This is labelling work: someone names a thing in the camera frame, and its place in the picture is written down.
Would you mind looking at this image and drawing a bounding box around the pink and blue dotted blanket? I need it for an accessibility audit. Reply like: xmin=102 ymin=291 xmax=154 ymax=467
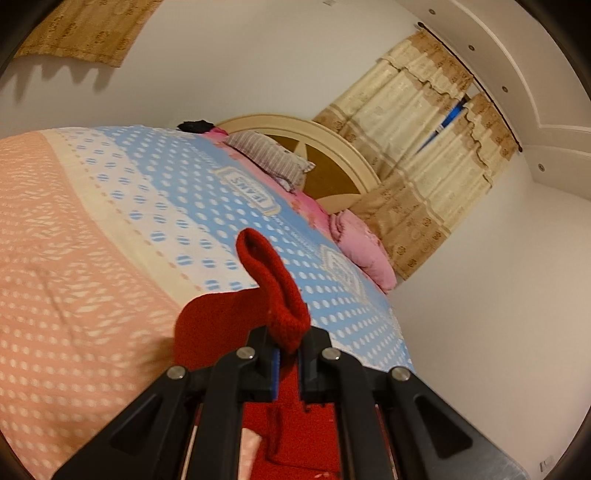
xmin=0 ymin=124 xmax=414 ymax=480

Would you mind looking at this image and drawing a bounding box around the blue pole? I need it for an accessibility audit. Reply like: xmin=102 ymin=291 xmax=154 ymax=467
xmin=413 ymin=105 xmax=465 ymax=155

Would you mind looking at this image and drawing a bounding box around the pink quilt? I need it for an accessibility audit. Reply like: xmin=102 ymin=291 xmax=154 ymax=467
xmin=323 ymin=210 xmax=398 ymax=292

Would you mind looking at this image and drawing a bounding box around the red knit garment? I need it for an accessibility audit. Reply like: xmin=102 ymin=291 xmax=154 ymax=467
xmin=173 ymin=228 xmax=384 ymax=480

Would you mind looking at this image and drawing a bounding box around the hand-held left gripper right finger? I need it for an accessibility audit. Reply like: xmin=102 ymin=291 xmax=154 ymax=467
xmin=298 ymin=327 xmax=528 ymax=480

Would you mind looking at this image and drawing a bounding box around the beige patterned window curtain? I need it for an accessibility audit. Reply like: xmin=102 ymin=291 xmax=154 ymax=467
xmin=313 ymin=30 xmax=520 ymax=281

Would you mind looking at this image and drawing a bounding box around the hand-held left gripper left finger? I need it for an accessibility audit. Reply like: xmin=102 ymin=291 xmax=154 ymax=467
xmin=51 ymin=327 xmax=281 ymax=480

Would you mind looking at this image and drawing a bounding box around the cream wooden headboard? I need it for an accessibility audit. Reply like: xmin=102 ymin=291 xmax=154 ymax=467
xmin=216 ymin=114 xmax=382 ymax=215

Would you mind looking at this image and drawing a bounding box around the striped pillow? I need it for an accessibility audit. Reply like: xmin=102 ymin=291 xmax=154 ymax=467
xmin=226 ymin=130 xmax=316 ymax=192

